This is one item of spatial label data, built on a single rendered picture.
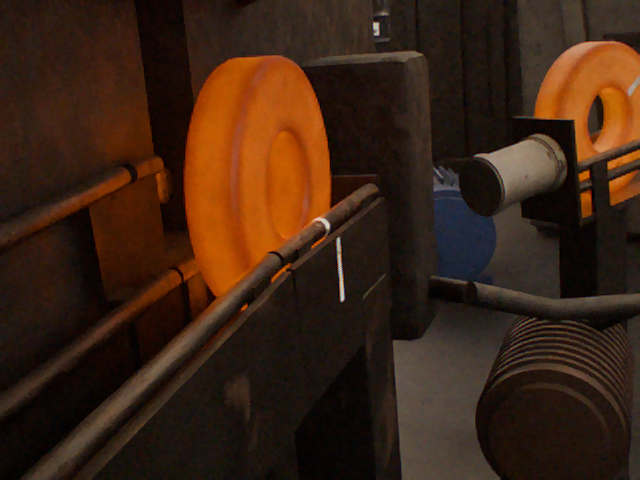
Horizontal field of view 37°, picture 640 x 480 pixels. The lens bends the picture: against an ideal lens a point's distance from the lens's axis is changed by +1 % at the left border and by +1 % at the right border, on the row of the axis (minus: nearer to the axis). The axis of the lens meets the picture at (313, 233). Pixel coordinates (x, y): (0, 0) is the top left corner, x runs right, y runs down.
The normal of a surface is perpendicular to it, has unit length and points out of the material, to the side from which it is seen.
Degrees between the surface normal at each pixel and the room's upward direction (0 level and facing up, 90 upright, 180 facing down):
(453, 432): 0
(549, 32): 90
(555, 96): 66
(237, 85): 34
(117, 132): 90
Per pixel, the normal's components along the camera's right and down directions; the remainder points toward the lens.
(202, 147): -0.34, -0.24
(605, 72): 0.59, 0.14
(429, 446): -0.07, -0.97
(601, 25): -0.55, 0.23
